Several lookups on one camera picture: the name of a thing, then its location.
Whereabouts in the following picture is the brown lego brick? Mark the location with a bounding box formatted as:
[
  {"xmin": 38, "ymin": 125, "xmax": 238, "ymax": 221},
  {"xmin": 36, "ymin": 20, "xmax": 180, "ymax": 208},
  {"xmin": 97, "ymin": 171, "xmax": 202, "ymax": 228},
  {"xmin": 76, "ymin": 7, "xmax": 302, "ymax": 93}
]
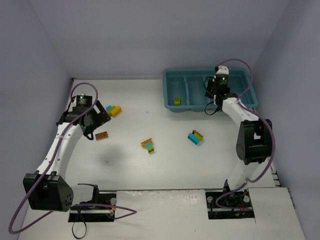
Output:
[{"xmin": 95, "ymin": 131, "xmax": 109, "ymax": 141}]

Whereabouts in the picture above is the lime green sloped lego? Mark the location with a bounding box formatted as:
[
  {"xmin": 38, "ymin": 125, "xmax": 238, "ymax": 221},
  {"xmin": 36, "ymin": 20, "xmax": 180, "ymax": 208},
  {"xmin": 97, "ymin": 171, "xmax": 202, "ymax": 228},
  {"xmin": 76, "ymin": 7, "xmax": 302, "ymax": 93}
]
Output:
[{"xmin": 173, "ymin": 96, "xmax": 181, "ymax": 106}]

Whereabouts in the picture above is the yellow black striped lego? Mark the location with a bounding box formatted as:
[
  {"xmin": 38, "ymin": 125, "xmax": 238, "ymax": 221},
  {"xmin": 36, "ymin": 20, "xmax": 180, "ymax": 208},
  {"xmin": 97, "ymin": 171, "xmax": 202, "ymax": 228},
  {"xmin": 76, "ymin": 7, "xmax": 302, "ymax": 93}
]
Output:
[{"xmin": 140, "ymin": 137, "xmax": 152, "ymax": 148}]

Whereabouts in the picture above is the light blue small lego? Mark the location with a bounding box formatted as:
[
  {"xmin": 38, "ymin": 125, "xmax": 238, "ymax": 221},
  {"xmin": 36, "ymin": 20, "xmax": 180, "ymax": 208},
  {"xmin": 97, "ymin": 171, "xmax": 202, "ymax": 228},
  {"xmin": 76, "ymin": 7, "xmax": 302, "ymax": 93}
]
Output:
[{"xmin": 145, "ymin": 142, "xmax": 153, "ymax": 149}]

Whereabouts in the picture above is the lime green small lego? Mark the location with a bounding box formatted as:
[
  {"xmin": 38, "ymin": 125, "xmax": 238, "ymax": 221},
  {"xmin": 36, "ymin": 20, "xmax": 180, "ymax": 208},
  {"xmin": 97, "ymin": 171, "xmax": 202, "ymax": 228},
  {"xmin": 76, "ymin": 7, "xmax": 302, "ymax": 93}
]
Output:
[{"xmin": 146, "ymin": 146, "xmax": 155, "ymax": 154}]

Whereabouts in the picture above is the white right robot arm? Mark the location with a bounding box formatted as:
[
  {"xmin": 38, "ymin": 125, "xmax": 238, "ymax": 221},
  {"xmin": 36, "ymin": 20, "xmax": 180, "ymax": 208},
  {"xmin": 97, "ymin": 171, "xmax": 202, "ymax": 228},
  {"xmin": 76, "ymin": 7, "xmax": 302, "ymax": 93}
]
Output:
[{"xmin": 206, "ymin": 72, "xmax": 275, "ymax": 201}]

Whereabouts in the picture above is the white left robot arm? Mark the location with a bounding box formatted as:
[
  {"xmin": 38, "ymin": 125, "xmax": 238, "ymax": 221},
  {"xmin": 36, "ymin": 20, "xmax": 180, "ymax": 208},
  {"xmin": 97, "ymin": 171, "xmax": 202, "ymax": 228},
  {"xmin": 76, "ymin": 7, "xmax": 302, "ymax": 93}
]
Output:
[{"xmin": 23, "ymin": 94, "xmax": 111, "ymax": 212}]

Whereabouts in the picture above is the lime green lego brick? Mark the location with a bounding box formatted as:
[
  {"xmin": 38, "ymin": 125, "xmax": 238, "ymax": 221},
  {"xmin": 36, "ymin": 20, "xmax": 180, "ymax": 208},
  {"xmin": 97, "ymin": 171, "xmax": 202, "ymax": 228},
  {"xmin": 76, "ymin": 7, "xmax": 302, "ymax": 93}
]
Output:
[{"xmin": 107, "ymin": 105, "xmax": 122, "ymax": 117}]

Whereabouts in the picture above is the teal divided plastic tray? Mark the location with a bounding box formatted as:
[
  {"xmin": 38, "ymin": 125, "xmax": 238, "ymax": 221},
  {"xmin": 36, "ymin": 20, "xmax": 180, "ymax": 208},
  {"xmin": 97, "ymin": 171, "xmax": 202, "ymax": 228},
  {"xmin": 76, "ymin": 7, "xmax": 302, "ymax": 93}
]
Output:
[{"xmin": 162, "ymin": 67, "xmax": 259, "ymax": 113}]

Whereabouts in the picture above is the brown lego plate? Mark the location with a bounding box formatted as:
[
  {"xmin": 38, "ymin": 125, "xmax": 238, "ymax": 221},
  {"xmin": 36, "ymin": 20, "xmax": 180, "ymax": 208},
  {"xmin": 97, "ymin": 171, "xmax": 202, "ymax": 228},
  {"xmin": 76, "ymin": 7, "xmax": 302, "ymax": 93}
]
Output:
[{"xmin": 192, "ymin": 129, "xmax": 200, "ymax": 135}]

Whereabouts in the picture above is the lime green curved lego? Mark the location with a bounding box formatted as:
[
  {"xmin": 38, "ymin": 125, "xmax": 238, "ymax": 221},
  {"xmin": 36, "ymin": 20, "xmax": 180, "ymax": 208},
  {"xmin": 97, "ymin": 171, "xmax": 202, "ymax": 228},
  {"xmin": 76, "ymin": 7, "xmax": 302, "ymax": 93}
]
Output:
[{"xmin": 193, "ymin": 134, "xmax": 203, "ymax": 141}]

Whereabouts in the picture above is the light blue long lego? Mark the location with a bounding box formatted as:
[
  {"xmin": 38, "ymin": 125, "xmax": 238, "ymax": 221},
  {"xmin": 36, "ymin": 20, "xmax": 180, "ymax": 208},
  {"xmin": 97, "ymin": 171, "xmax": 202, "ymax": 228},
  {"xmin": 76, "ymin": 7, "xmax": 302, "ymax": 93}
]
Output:
[{"xmin": 187, "ymin": 133, "xmax": 202, "ymax": 145}]

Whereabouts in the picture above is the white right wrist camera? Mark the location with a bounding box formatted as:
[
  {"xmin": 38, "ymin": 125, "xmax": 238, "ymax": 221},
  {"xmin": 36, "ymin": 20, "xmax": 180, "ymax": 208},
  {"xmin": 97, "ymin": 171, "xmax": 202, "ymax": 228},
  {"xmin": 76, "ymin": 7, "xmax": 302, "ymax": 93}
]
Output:
[{"xmin": 214, "ymin": 65, "xmax": 229, "ymax": 76}]

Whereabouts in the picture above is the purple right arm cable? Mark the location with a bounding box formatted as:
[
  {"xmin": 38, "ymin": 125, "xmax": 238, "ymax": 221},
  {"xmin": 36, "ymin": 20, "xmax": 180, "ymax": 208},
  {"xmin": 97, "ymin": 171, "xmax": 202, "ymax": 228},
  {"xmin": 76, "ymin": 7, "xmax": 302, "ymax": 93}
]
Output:
[{"xmin": 215, "ymin": 58, "xmax": 276, "ymax": 209}]

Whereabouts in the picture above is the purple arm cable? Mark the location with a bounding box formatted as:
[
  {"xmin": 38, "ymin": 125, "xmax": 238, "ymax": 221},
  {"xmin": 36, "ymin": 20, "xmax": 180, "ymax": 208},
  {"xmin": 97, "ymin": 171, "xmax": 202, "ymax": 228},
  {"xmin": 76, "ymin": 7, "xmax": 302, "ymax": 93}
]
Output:
[
  {"xmin": 8, "ymin": 83, "xmax": 138, "ymax": 235},
  {"xmin": 215, "ymin": 58, "xmax": 276, "ymax": 209}
]

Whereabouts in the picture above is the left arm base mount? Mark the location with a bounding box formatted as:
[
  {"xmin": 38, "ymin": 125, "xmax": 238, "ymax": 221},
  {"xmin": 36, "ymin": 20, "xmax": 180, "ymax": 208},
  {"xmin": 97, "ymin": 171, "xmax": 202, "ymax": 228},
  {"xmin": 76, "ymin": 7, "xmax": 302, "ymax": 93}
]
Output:
[{"xmin": 68, "ymin": 192, "xmax": 117, "ymax": 223}]

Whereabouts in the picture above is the black loose cable loop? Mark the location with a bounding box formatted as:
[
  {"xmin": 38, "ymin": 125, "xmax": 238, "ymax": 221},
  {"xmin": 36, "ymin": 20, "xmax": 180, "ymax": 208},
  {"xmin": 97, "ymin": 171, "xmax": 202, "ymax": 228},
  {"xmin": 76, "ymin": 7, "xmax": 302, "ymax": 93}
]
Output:
[{"xmin": 71, "ymin": 204, "xmax": 89, "ymax": 239}]

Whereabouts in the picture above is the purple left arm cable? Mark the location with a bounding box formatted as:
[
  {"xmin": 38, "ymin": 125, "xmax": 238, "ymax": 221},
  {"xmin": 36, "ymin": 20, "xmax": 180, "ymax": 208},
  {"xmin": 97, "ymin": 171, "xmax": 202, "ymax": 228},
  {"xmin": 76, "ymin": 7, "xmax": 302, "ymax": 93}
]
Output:
[{"xmin": 8, "ymin": 83, "xmax": 138, "ymax": 235}]

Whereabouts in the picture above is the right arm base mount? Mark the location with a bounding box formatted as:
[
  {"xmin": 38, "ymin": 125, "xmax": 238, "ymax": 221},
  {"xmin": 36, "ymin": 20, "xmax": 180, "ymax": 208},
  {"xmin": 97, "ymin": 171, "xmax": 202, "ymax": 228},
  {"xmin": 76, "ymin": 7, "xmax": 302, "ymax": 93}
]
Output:
[{"xmin": 205, "ymin": 190, "xmax": 255, "ymax": 220}]

